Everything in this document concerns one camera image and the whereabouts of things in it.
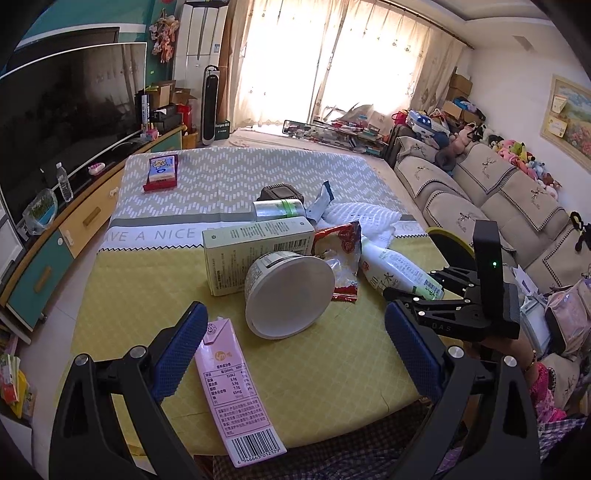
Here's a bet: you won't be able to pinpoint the pale green cardboard box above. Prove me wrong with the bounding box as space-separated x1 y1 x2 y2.
202 216 316 296

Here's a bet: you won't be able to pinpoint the blue box on red box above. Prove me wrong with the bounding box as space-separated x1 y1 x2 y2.
143 154 179 192

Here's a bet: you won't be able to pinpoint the framed landscape picture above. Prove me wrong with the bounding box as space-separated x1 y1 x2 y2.
540 75 591 158

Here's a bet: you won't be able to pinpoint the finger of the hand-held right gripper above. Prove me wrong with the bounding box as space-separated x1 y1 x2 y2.
382 286 489 342
427 267 481 301

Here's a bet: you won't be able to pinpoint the clear bag with greens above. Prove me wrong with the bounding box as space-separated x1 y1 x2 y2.
22 188 58 235

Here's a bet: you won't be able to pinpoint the white paper noodle bowl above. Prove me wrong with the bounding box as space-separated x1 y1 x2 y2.
244 251 335 340

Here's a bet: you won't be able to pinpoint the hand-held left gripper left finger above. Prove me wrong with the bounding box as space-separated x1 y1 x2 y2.
50 301 209 480

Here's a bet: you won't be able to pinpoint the pink translucent bag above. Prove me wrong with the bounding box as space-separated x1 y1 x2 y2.
545 279 591 356

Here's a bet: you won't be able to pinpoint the brown plastic container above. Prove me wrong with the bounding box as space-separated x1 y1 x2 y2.
256 184 305 204

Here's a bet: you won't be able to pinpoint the white standing air conditioner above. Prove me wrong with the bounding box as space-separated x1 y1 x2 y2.
173 0 229 134

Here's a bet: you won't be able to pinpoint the hanging pink artificial flowers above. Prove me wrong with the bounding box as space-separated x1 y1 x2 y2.
150 14 181 63

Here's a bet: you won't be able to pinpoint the large black television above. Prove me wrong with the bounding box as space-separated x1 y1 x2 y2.
0 41 148 222

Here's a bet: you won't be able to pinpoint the pink floral clothing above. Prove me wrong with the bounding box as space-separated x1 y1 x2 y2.
526 364 568 423

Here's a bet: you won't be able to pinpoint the cluttered glass coffee table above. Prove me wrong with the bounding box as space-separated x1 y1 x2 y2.
283 117 386 155

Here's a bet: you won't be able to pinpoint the stacked brown cardboard boxes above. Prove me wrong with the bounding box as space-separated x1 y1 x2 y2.
443 74 481 123

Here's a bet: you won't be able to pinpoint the black plush toy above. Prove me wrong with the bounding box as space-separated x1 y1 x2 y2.
569 211 588 252

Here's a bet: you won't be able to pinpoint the white plastic milk bottle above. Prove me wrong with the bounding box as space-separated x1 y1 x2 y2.
360 235 445 301

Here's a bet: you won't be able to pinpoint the yellow zigzag printed tablecloth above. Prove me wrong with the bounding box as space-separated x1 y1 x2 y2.
69 148 462 455

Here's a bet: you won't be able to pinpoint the blue star patterned bag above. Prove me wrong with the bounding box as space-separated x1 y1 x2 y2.
406 111 439 136

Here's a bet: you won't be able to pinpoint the plaid cloth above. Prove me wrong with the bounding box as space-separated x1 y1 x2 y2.
212 401 591 480

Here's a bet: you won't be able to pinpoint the stack of colourful packets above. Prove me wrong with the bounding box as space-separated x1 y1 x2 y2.
0 353 38 418

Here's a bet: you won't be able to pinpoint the beige embroidered sofa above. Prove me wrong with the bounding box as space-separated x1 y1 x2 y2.
392 136 591 296

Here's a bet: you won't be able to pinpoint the pile of plush toys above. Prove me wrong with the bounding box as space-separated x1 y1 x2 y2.
489 138 561 199

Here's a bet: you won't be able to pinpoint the clear jar with green band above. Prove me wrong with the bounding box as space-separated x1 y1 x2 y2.
252 198 305 222

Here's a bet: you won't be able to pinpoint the red snack wrapper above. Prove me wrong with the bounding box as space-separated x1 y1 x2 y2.
313 220 363 303

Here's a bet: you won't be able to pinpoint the black white tower fan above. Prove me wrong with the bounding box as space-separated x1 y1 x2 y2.
201 65 220 146

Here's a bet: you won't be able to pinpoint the clear water bottle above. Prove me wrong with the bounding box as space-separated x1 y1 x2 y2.
55 162 74 202

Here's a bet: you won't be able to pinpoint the white foam fruit net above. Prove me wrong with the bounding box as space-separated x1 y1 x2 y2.
318 202 402 245

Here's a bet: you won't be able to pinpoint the pink milk carton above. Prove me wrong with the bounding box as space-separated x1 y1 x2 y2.
194 316 287 469

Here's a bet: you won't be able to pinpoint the person's right forearm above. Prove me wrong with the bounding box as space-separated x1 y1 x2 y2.
485 333 539 372

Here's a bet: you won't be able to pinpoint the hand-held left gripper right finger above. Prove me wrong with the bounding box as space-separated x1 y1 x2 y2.
384 299 542 480

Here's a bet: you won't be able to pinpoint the sheer beige curtains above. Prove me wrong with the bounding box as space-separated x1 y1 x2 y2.
226 0 465 132

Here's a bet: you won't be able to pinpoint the blue silver sachet wrapper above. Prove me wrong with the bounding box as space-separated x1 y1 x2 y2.
307 181 334 222

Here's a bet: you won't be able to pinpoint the yellow rimmed black bin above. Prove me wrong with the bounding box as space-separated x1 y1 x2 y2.
425 226 476 261

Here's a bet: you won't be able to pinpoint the blue white tissue box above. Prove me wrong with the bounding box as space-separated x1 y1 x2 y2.
148 154 178 183

